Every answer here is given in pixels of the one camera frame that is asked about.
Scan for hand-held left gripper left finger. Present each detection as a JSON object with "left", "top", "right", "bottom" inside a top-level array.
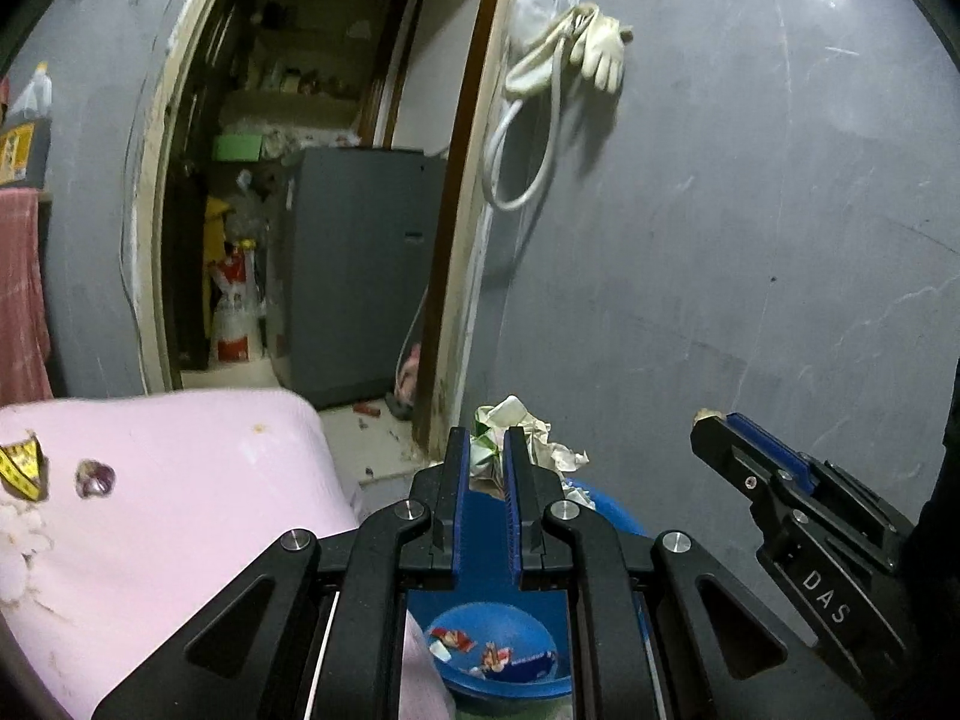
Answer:
[{"left": 90, "top": 426, "right": 473, "bottom": 720}]

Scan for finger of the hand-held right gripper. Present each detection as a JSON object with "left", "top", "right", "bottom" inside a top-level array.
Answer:
[
  {"left": 724, "top": 412, "right": 824, "bottom": 496},
  {"left": 690, "top": 417, "right": 802, "bottom": 520}
]

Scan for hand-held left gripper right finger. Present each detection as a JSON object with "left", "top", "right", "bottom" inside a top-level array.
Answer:
[{"left": 502, "top": 426, "right": 877, "bottom": 720}]

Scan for white paper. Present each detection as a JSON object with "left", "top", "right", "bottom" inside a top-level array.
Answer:
[{"left": 472, "top": 394, "right": 591, "bottom": 505}]

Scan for blue plastic basin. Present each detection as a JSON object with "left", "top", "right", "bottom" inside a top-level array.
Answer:
[{"left": 409, "top": 476, "right": 650, "bottom": 717}]

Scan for red snack wrapper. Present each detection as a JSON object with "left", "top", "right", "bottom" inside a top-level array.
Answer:
[{"left": 427, "top": 626, "right": 478, "bottom": 662}]

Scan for blue and white wrapper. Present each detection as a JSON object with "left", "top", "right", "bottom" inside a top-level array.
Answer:
[{"left": 469, "top": 641, "right": 557, "bottom": 683}]

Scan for pink slipper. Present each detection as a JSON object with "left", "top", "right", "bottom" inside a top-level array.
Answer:
[{"left": 394, "top": 343, "right": 422, "bottom": 407}]

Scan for pink blanket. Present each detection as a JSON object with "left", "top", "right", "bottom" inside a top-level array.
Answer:
[{"left": 0, "top": 388, "right": 460, "bottom": 720}]

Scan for red white bottle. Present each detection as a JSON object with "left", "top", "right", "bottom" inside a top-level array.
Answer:
[{"left": 209, "top": 238, "right": 269, "bottom": 365}]

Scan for yellow bag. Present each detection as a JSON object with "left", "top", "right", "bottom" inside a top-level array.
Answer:
[{"left": 202, "top": 195, "right": 230, "bottom": 335}]

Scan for green box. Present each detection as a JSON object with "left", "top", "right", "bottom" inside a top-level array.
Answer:
[{"left": 213, "top": 133, "right": 265, "bottom": 163}]

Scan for white rubber gloves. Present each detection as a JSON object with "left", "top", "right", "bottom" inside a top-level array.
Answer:
[{"left": 505, "top": 3, "right": 635, "bottom": 97}]

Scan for yellow snack wrapper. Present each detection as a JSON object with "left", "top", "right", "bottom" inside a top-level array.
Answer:
[{"left": 0, "top": 431, "right": 50, "bottom": 502}]

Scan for wooden storage shelf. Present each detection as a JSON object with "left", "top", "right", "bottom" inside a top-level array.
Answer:
[{"left": 217, "top": 0, "right": 413, "bottom": 147}]

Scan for clear plastic bag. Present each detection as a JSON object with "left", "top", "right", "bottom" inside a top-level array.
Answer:
[{"left": 510, "top": 0, "right": 582, "bottom": 53}]

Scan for pink hanging towel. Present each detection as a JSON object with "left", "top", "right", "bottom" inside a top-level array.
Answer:
[{"left": 0, "top": 187, "right": 55, "bottom": 407}]

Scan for yellow box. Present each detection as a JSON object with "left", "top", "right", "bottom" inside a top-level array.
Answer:
[{"left": 0, "top": 123, "right": 36, "bottom": 186}]

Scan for clear oil bottle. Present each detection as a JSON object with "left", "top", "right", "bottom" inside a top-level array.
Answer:
[{"left": 6, "top": 62, "right": 55, "bottom": 122}]

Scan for wooden door frame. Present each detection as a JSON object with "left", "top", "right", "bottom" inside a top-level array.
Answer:
[{"left": 122, "top": 0, "right": 535, "bottom": 467}]

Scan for white hose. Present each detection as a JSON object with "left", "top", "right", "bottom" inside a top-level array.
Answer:
[{"left": 482, "top": 36, "right": 572, "bottom": 212}]

